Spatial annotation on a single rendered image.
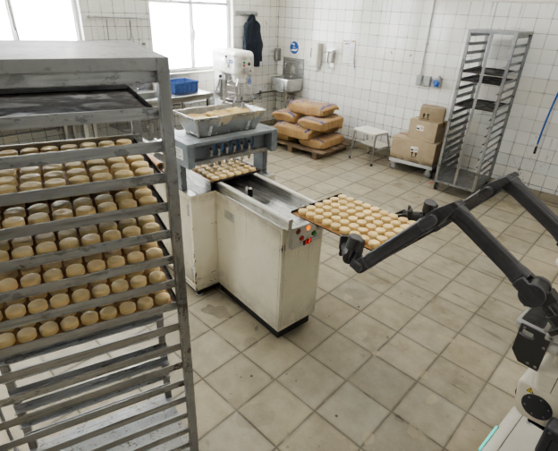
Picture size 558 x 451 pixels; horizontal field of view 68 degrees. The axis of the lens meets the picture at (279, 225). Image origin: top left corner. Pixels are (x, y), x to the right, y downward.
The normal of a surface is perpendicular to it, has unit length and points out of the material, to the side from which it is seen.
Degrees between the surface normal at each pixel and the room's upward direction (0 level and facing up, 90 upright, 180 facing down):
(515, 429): 1
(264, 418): 0
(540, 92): 90
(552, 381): 90
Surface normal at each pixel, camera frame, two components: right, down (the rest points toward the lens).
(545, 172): -0.69, 0.31
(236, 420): 0.04, -0.88
